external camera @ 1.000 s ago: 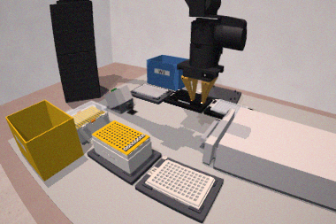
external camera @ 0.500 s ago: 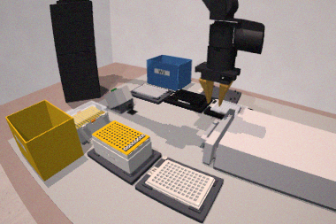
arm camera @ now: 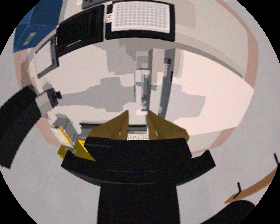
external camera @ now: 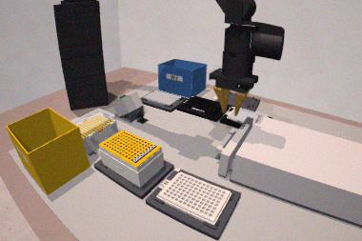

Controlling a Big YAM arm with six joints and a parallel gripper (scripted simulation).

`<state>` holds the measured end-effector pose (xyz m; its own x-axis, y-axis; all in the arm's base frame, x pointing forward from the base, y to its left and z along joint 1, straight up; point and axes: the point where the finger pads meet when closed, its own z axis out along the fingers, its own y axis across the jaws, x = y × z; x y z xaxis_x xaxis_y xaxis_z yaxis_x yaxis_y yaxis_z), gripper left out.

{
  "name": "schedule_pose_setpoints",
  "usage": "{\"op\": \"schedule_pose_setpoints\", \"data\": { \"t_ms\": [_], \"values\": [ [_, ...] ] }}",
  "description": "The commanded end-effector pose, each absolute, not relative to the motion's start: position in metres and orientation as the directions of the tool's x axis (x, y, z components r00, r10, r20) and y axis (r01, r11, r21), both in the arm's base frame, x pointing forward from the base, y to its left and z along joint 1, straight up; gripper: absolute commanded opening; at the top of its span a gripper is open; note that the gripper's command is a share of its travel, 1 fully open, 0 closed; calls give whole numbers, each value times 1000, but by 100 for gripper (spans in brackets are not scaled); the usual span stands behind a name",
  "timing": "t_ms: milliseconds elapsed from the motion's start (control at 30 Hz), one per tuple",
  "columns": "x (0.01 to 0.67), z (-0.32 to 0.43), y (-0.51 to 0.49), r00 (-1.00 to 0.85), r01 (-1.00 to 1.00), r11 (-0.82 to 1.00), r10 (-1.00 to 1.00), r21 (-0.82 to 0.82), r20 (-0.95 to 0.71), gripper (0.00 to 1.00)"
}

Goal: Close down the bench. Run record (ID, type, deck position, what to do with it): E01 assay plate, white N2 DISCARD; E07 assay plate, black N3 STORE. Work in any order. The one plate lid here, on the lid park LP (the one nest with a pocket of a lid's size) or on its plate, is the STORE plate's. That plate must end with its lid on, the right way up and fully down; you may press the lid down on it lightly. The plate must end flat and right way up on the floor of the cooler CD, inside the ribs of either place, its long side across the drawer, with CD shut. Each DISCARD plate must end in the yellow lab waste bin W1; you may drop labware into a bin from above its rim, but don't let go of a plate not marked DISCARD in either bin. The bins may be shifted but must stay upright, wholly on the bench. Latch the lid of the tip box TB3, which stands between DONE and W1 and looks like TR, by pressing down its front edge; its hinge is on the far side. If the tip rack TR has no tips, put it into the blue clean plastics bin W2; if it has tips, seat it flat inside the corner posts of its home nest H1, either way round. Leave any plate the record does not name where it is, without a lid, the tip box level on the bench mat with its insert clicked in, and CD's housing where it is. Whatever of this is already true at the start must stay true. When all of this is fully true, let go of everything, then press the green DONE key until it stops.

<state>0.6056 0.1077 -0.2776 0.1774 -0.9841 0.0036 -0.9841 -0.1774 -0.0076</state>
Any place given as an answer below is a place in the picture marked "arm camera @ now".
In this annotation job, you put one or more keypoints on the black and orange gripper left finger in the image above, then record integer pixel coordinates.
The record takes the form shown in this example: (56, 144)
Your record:
(112, 128)

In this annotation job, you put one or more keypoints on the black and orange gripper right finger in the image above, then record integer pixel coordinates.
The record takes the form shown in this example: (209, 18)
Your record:
(164, 128)

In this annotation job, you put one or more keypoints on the yellow open-top bin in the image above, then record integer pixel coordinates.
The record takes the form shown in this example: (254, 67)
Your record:
(78, 151)

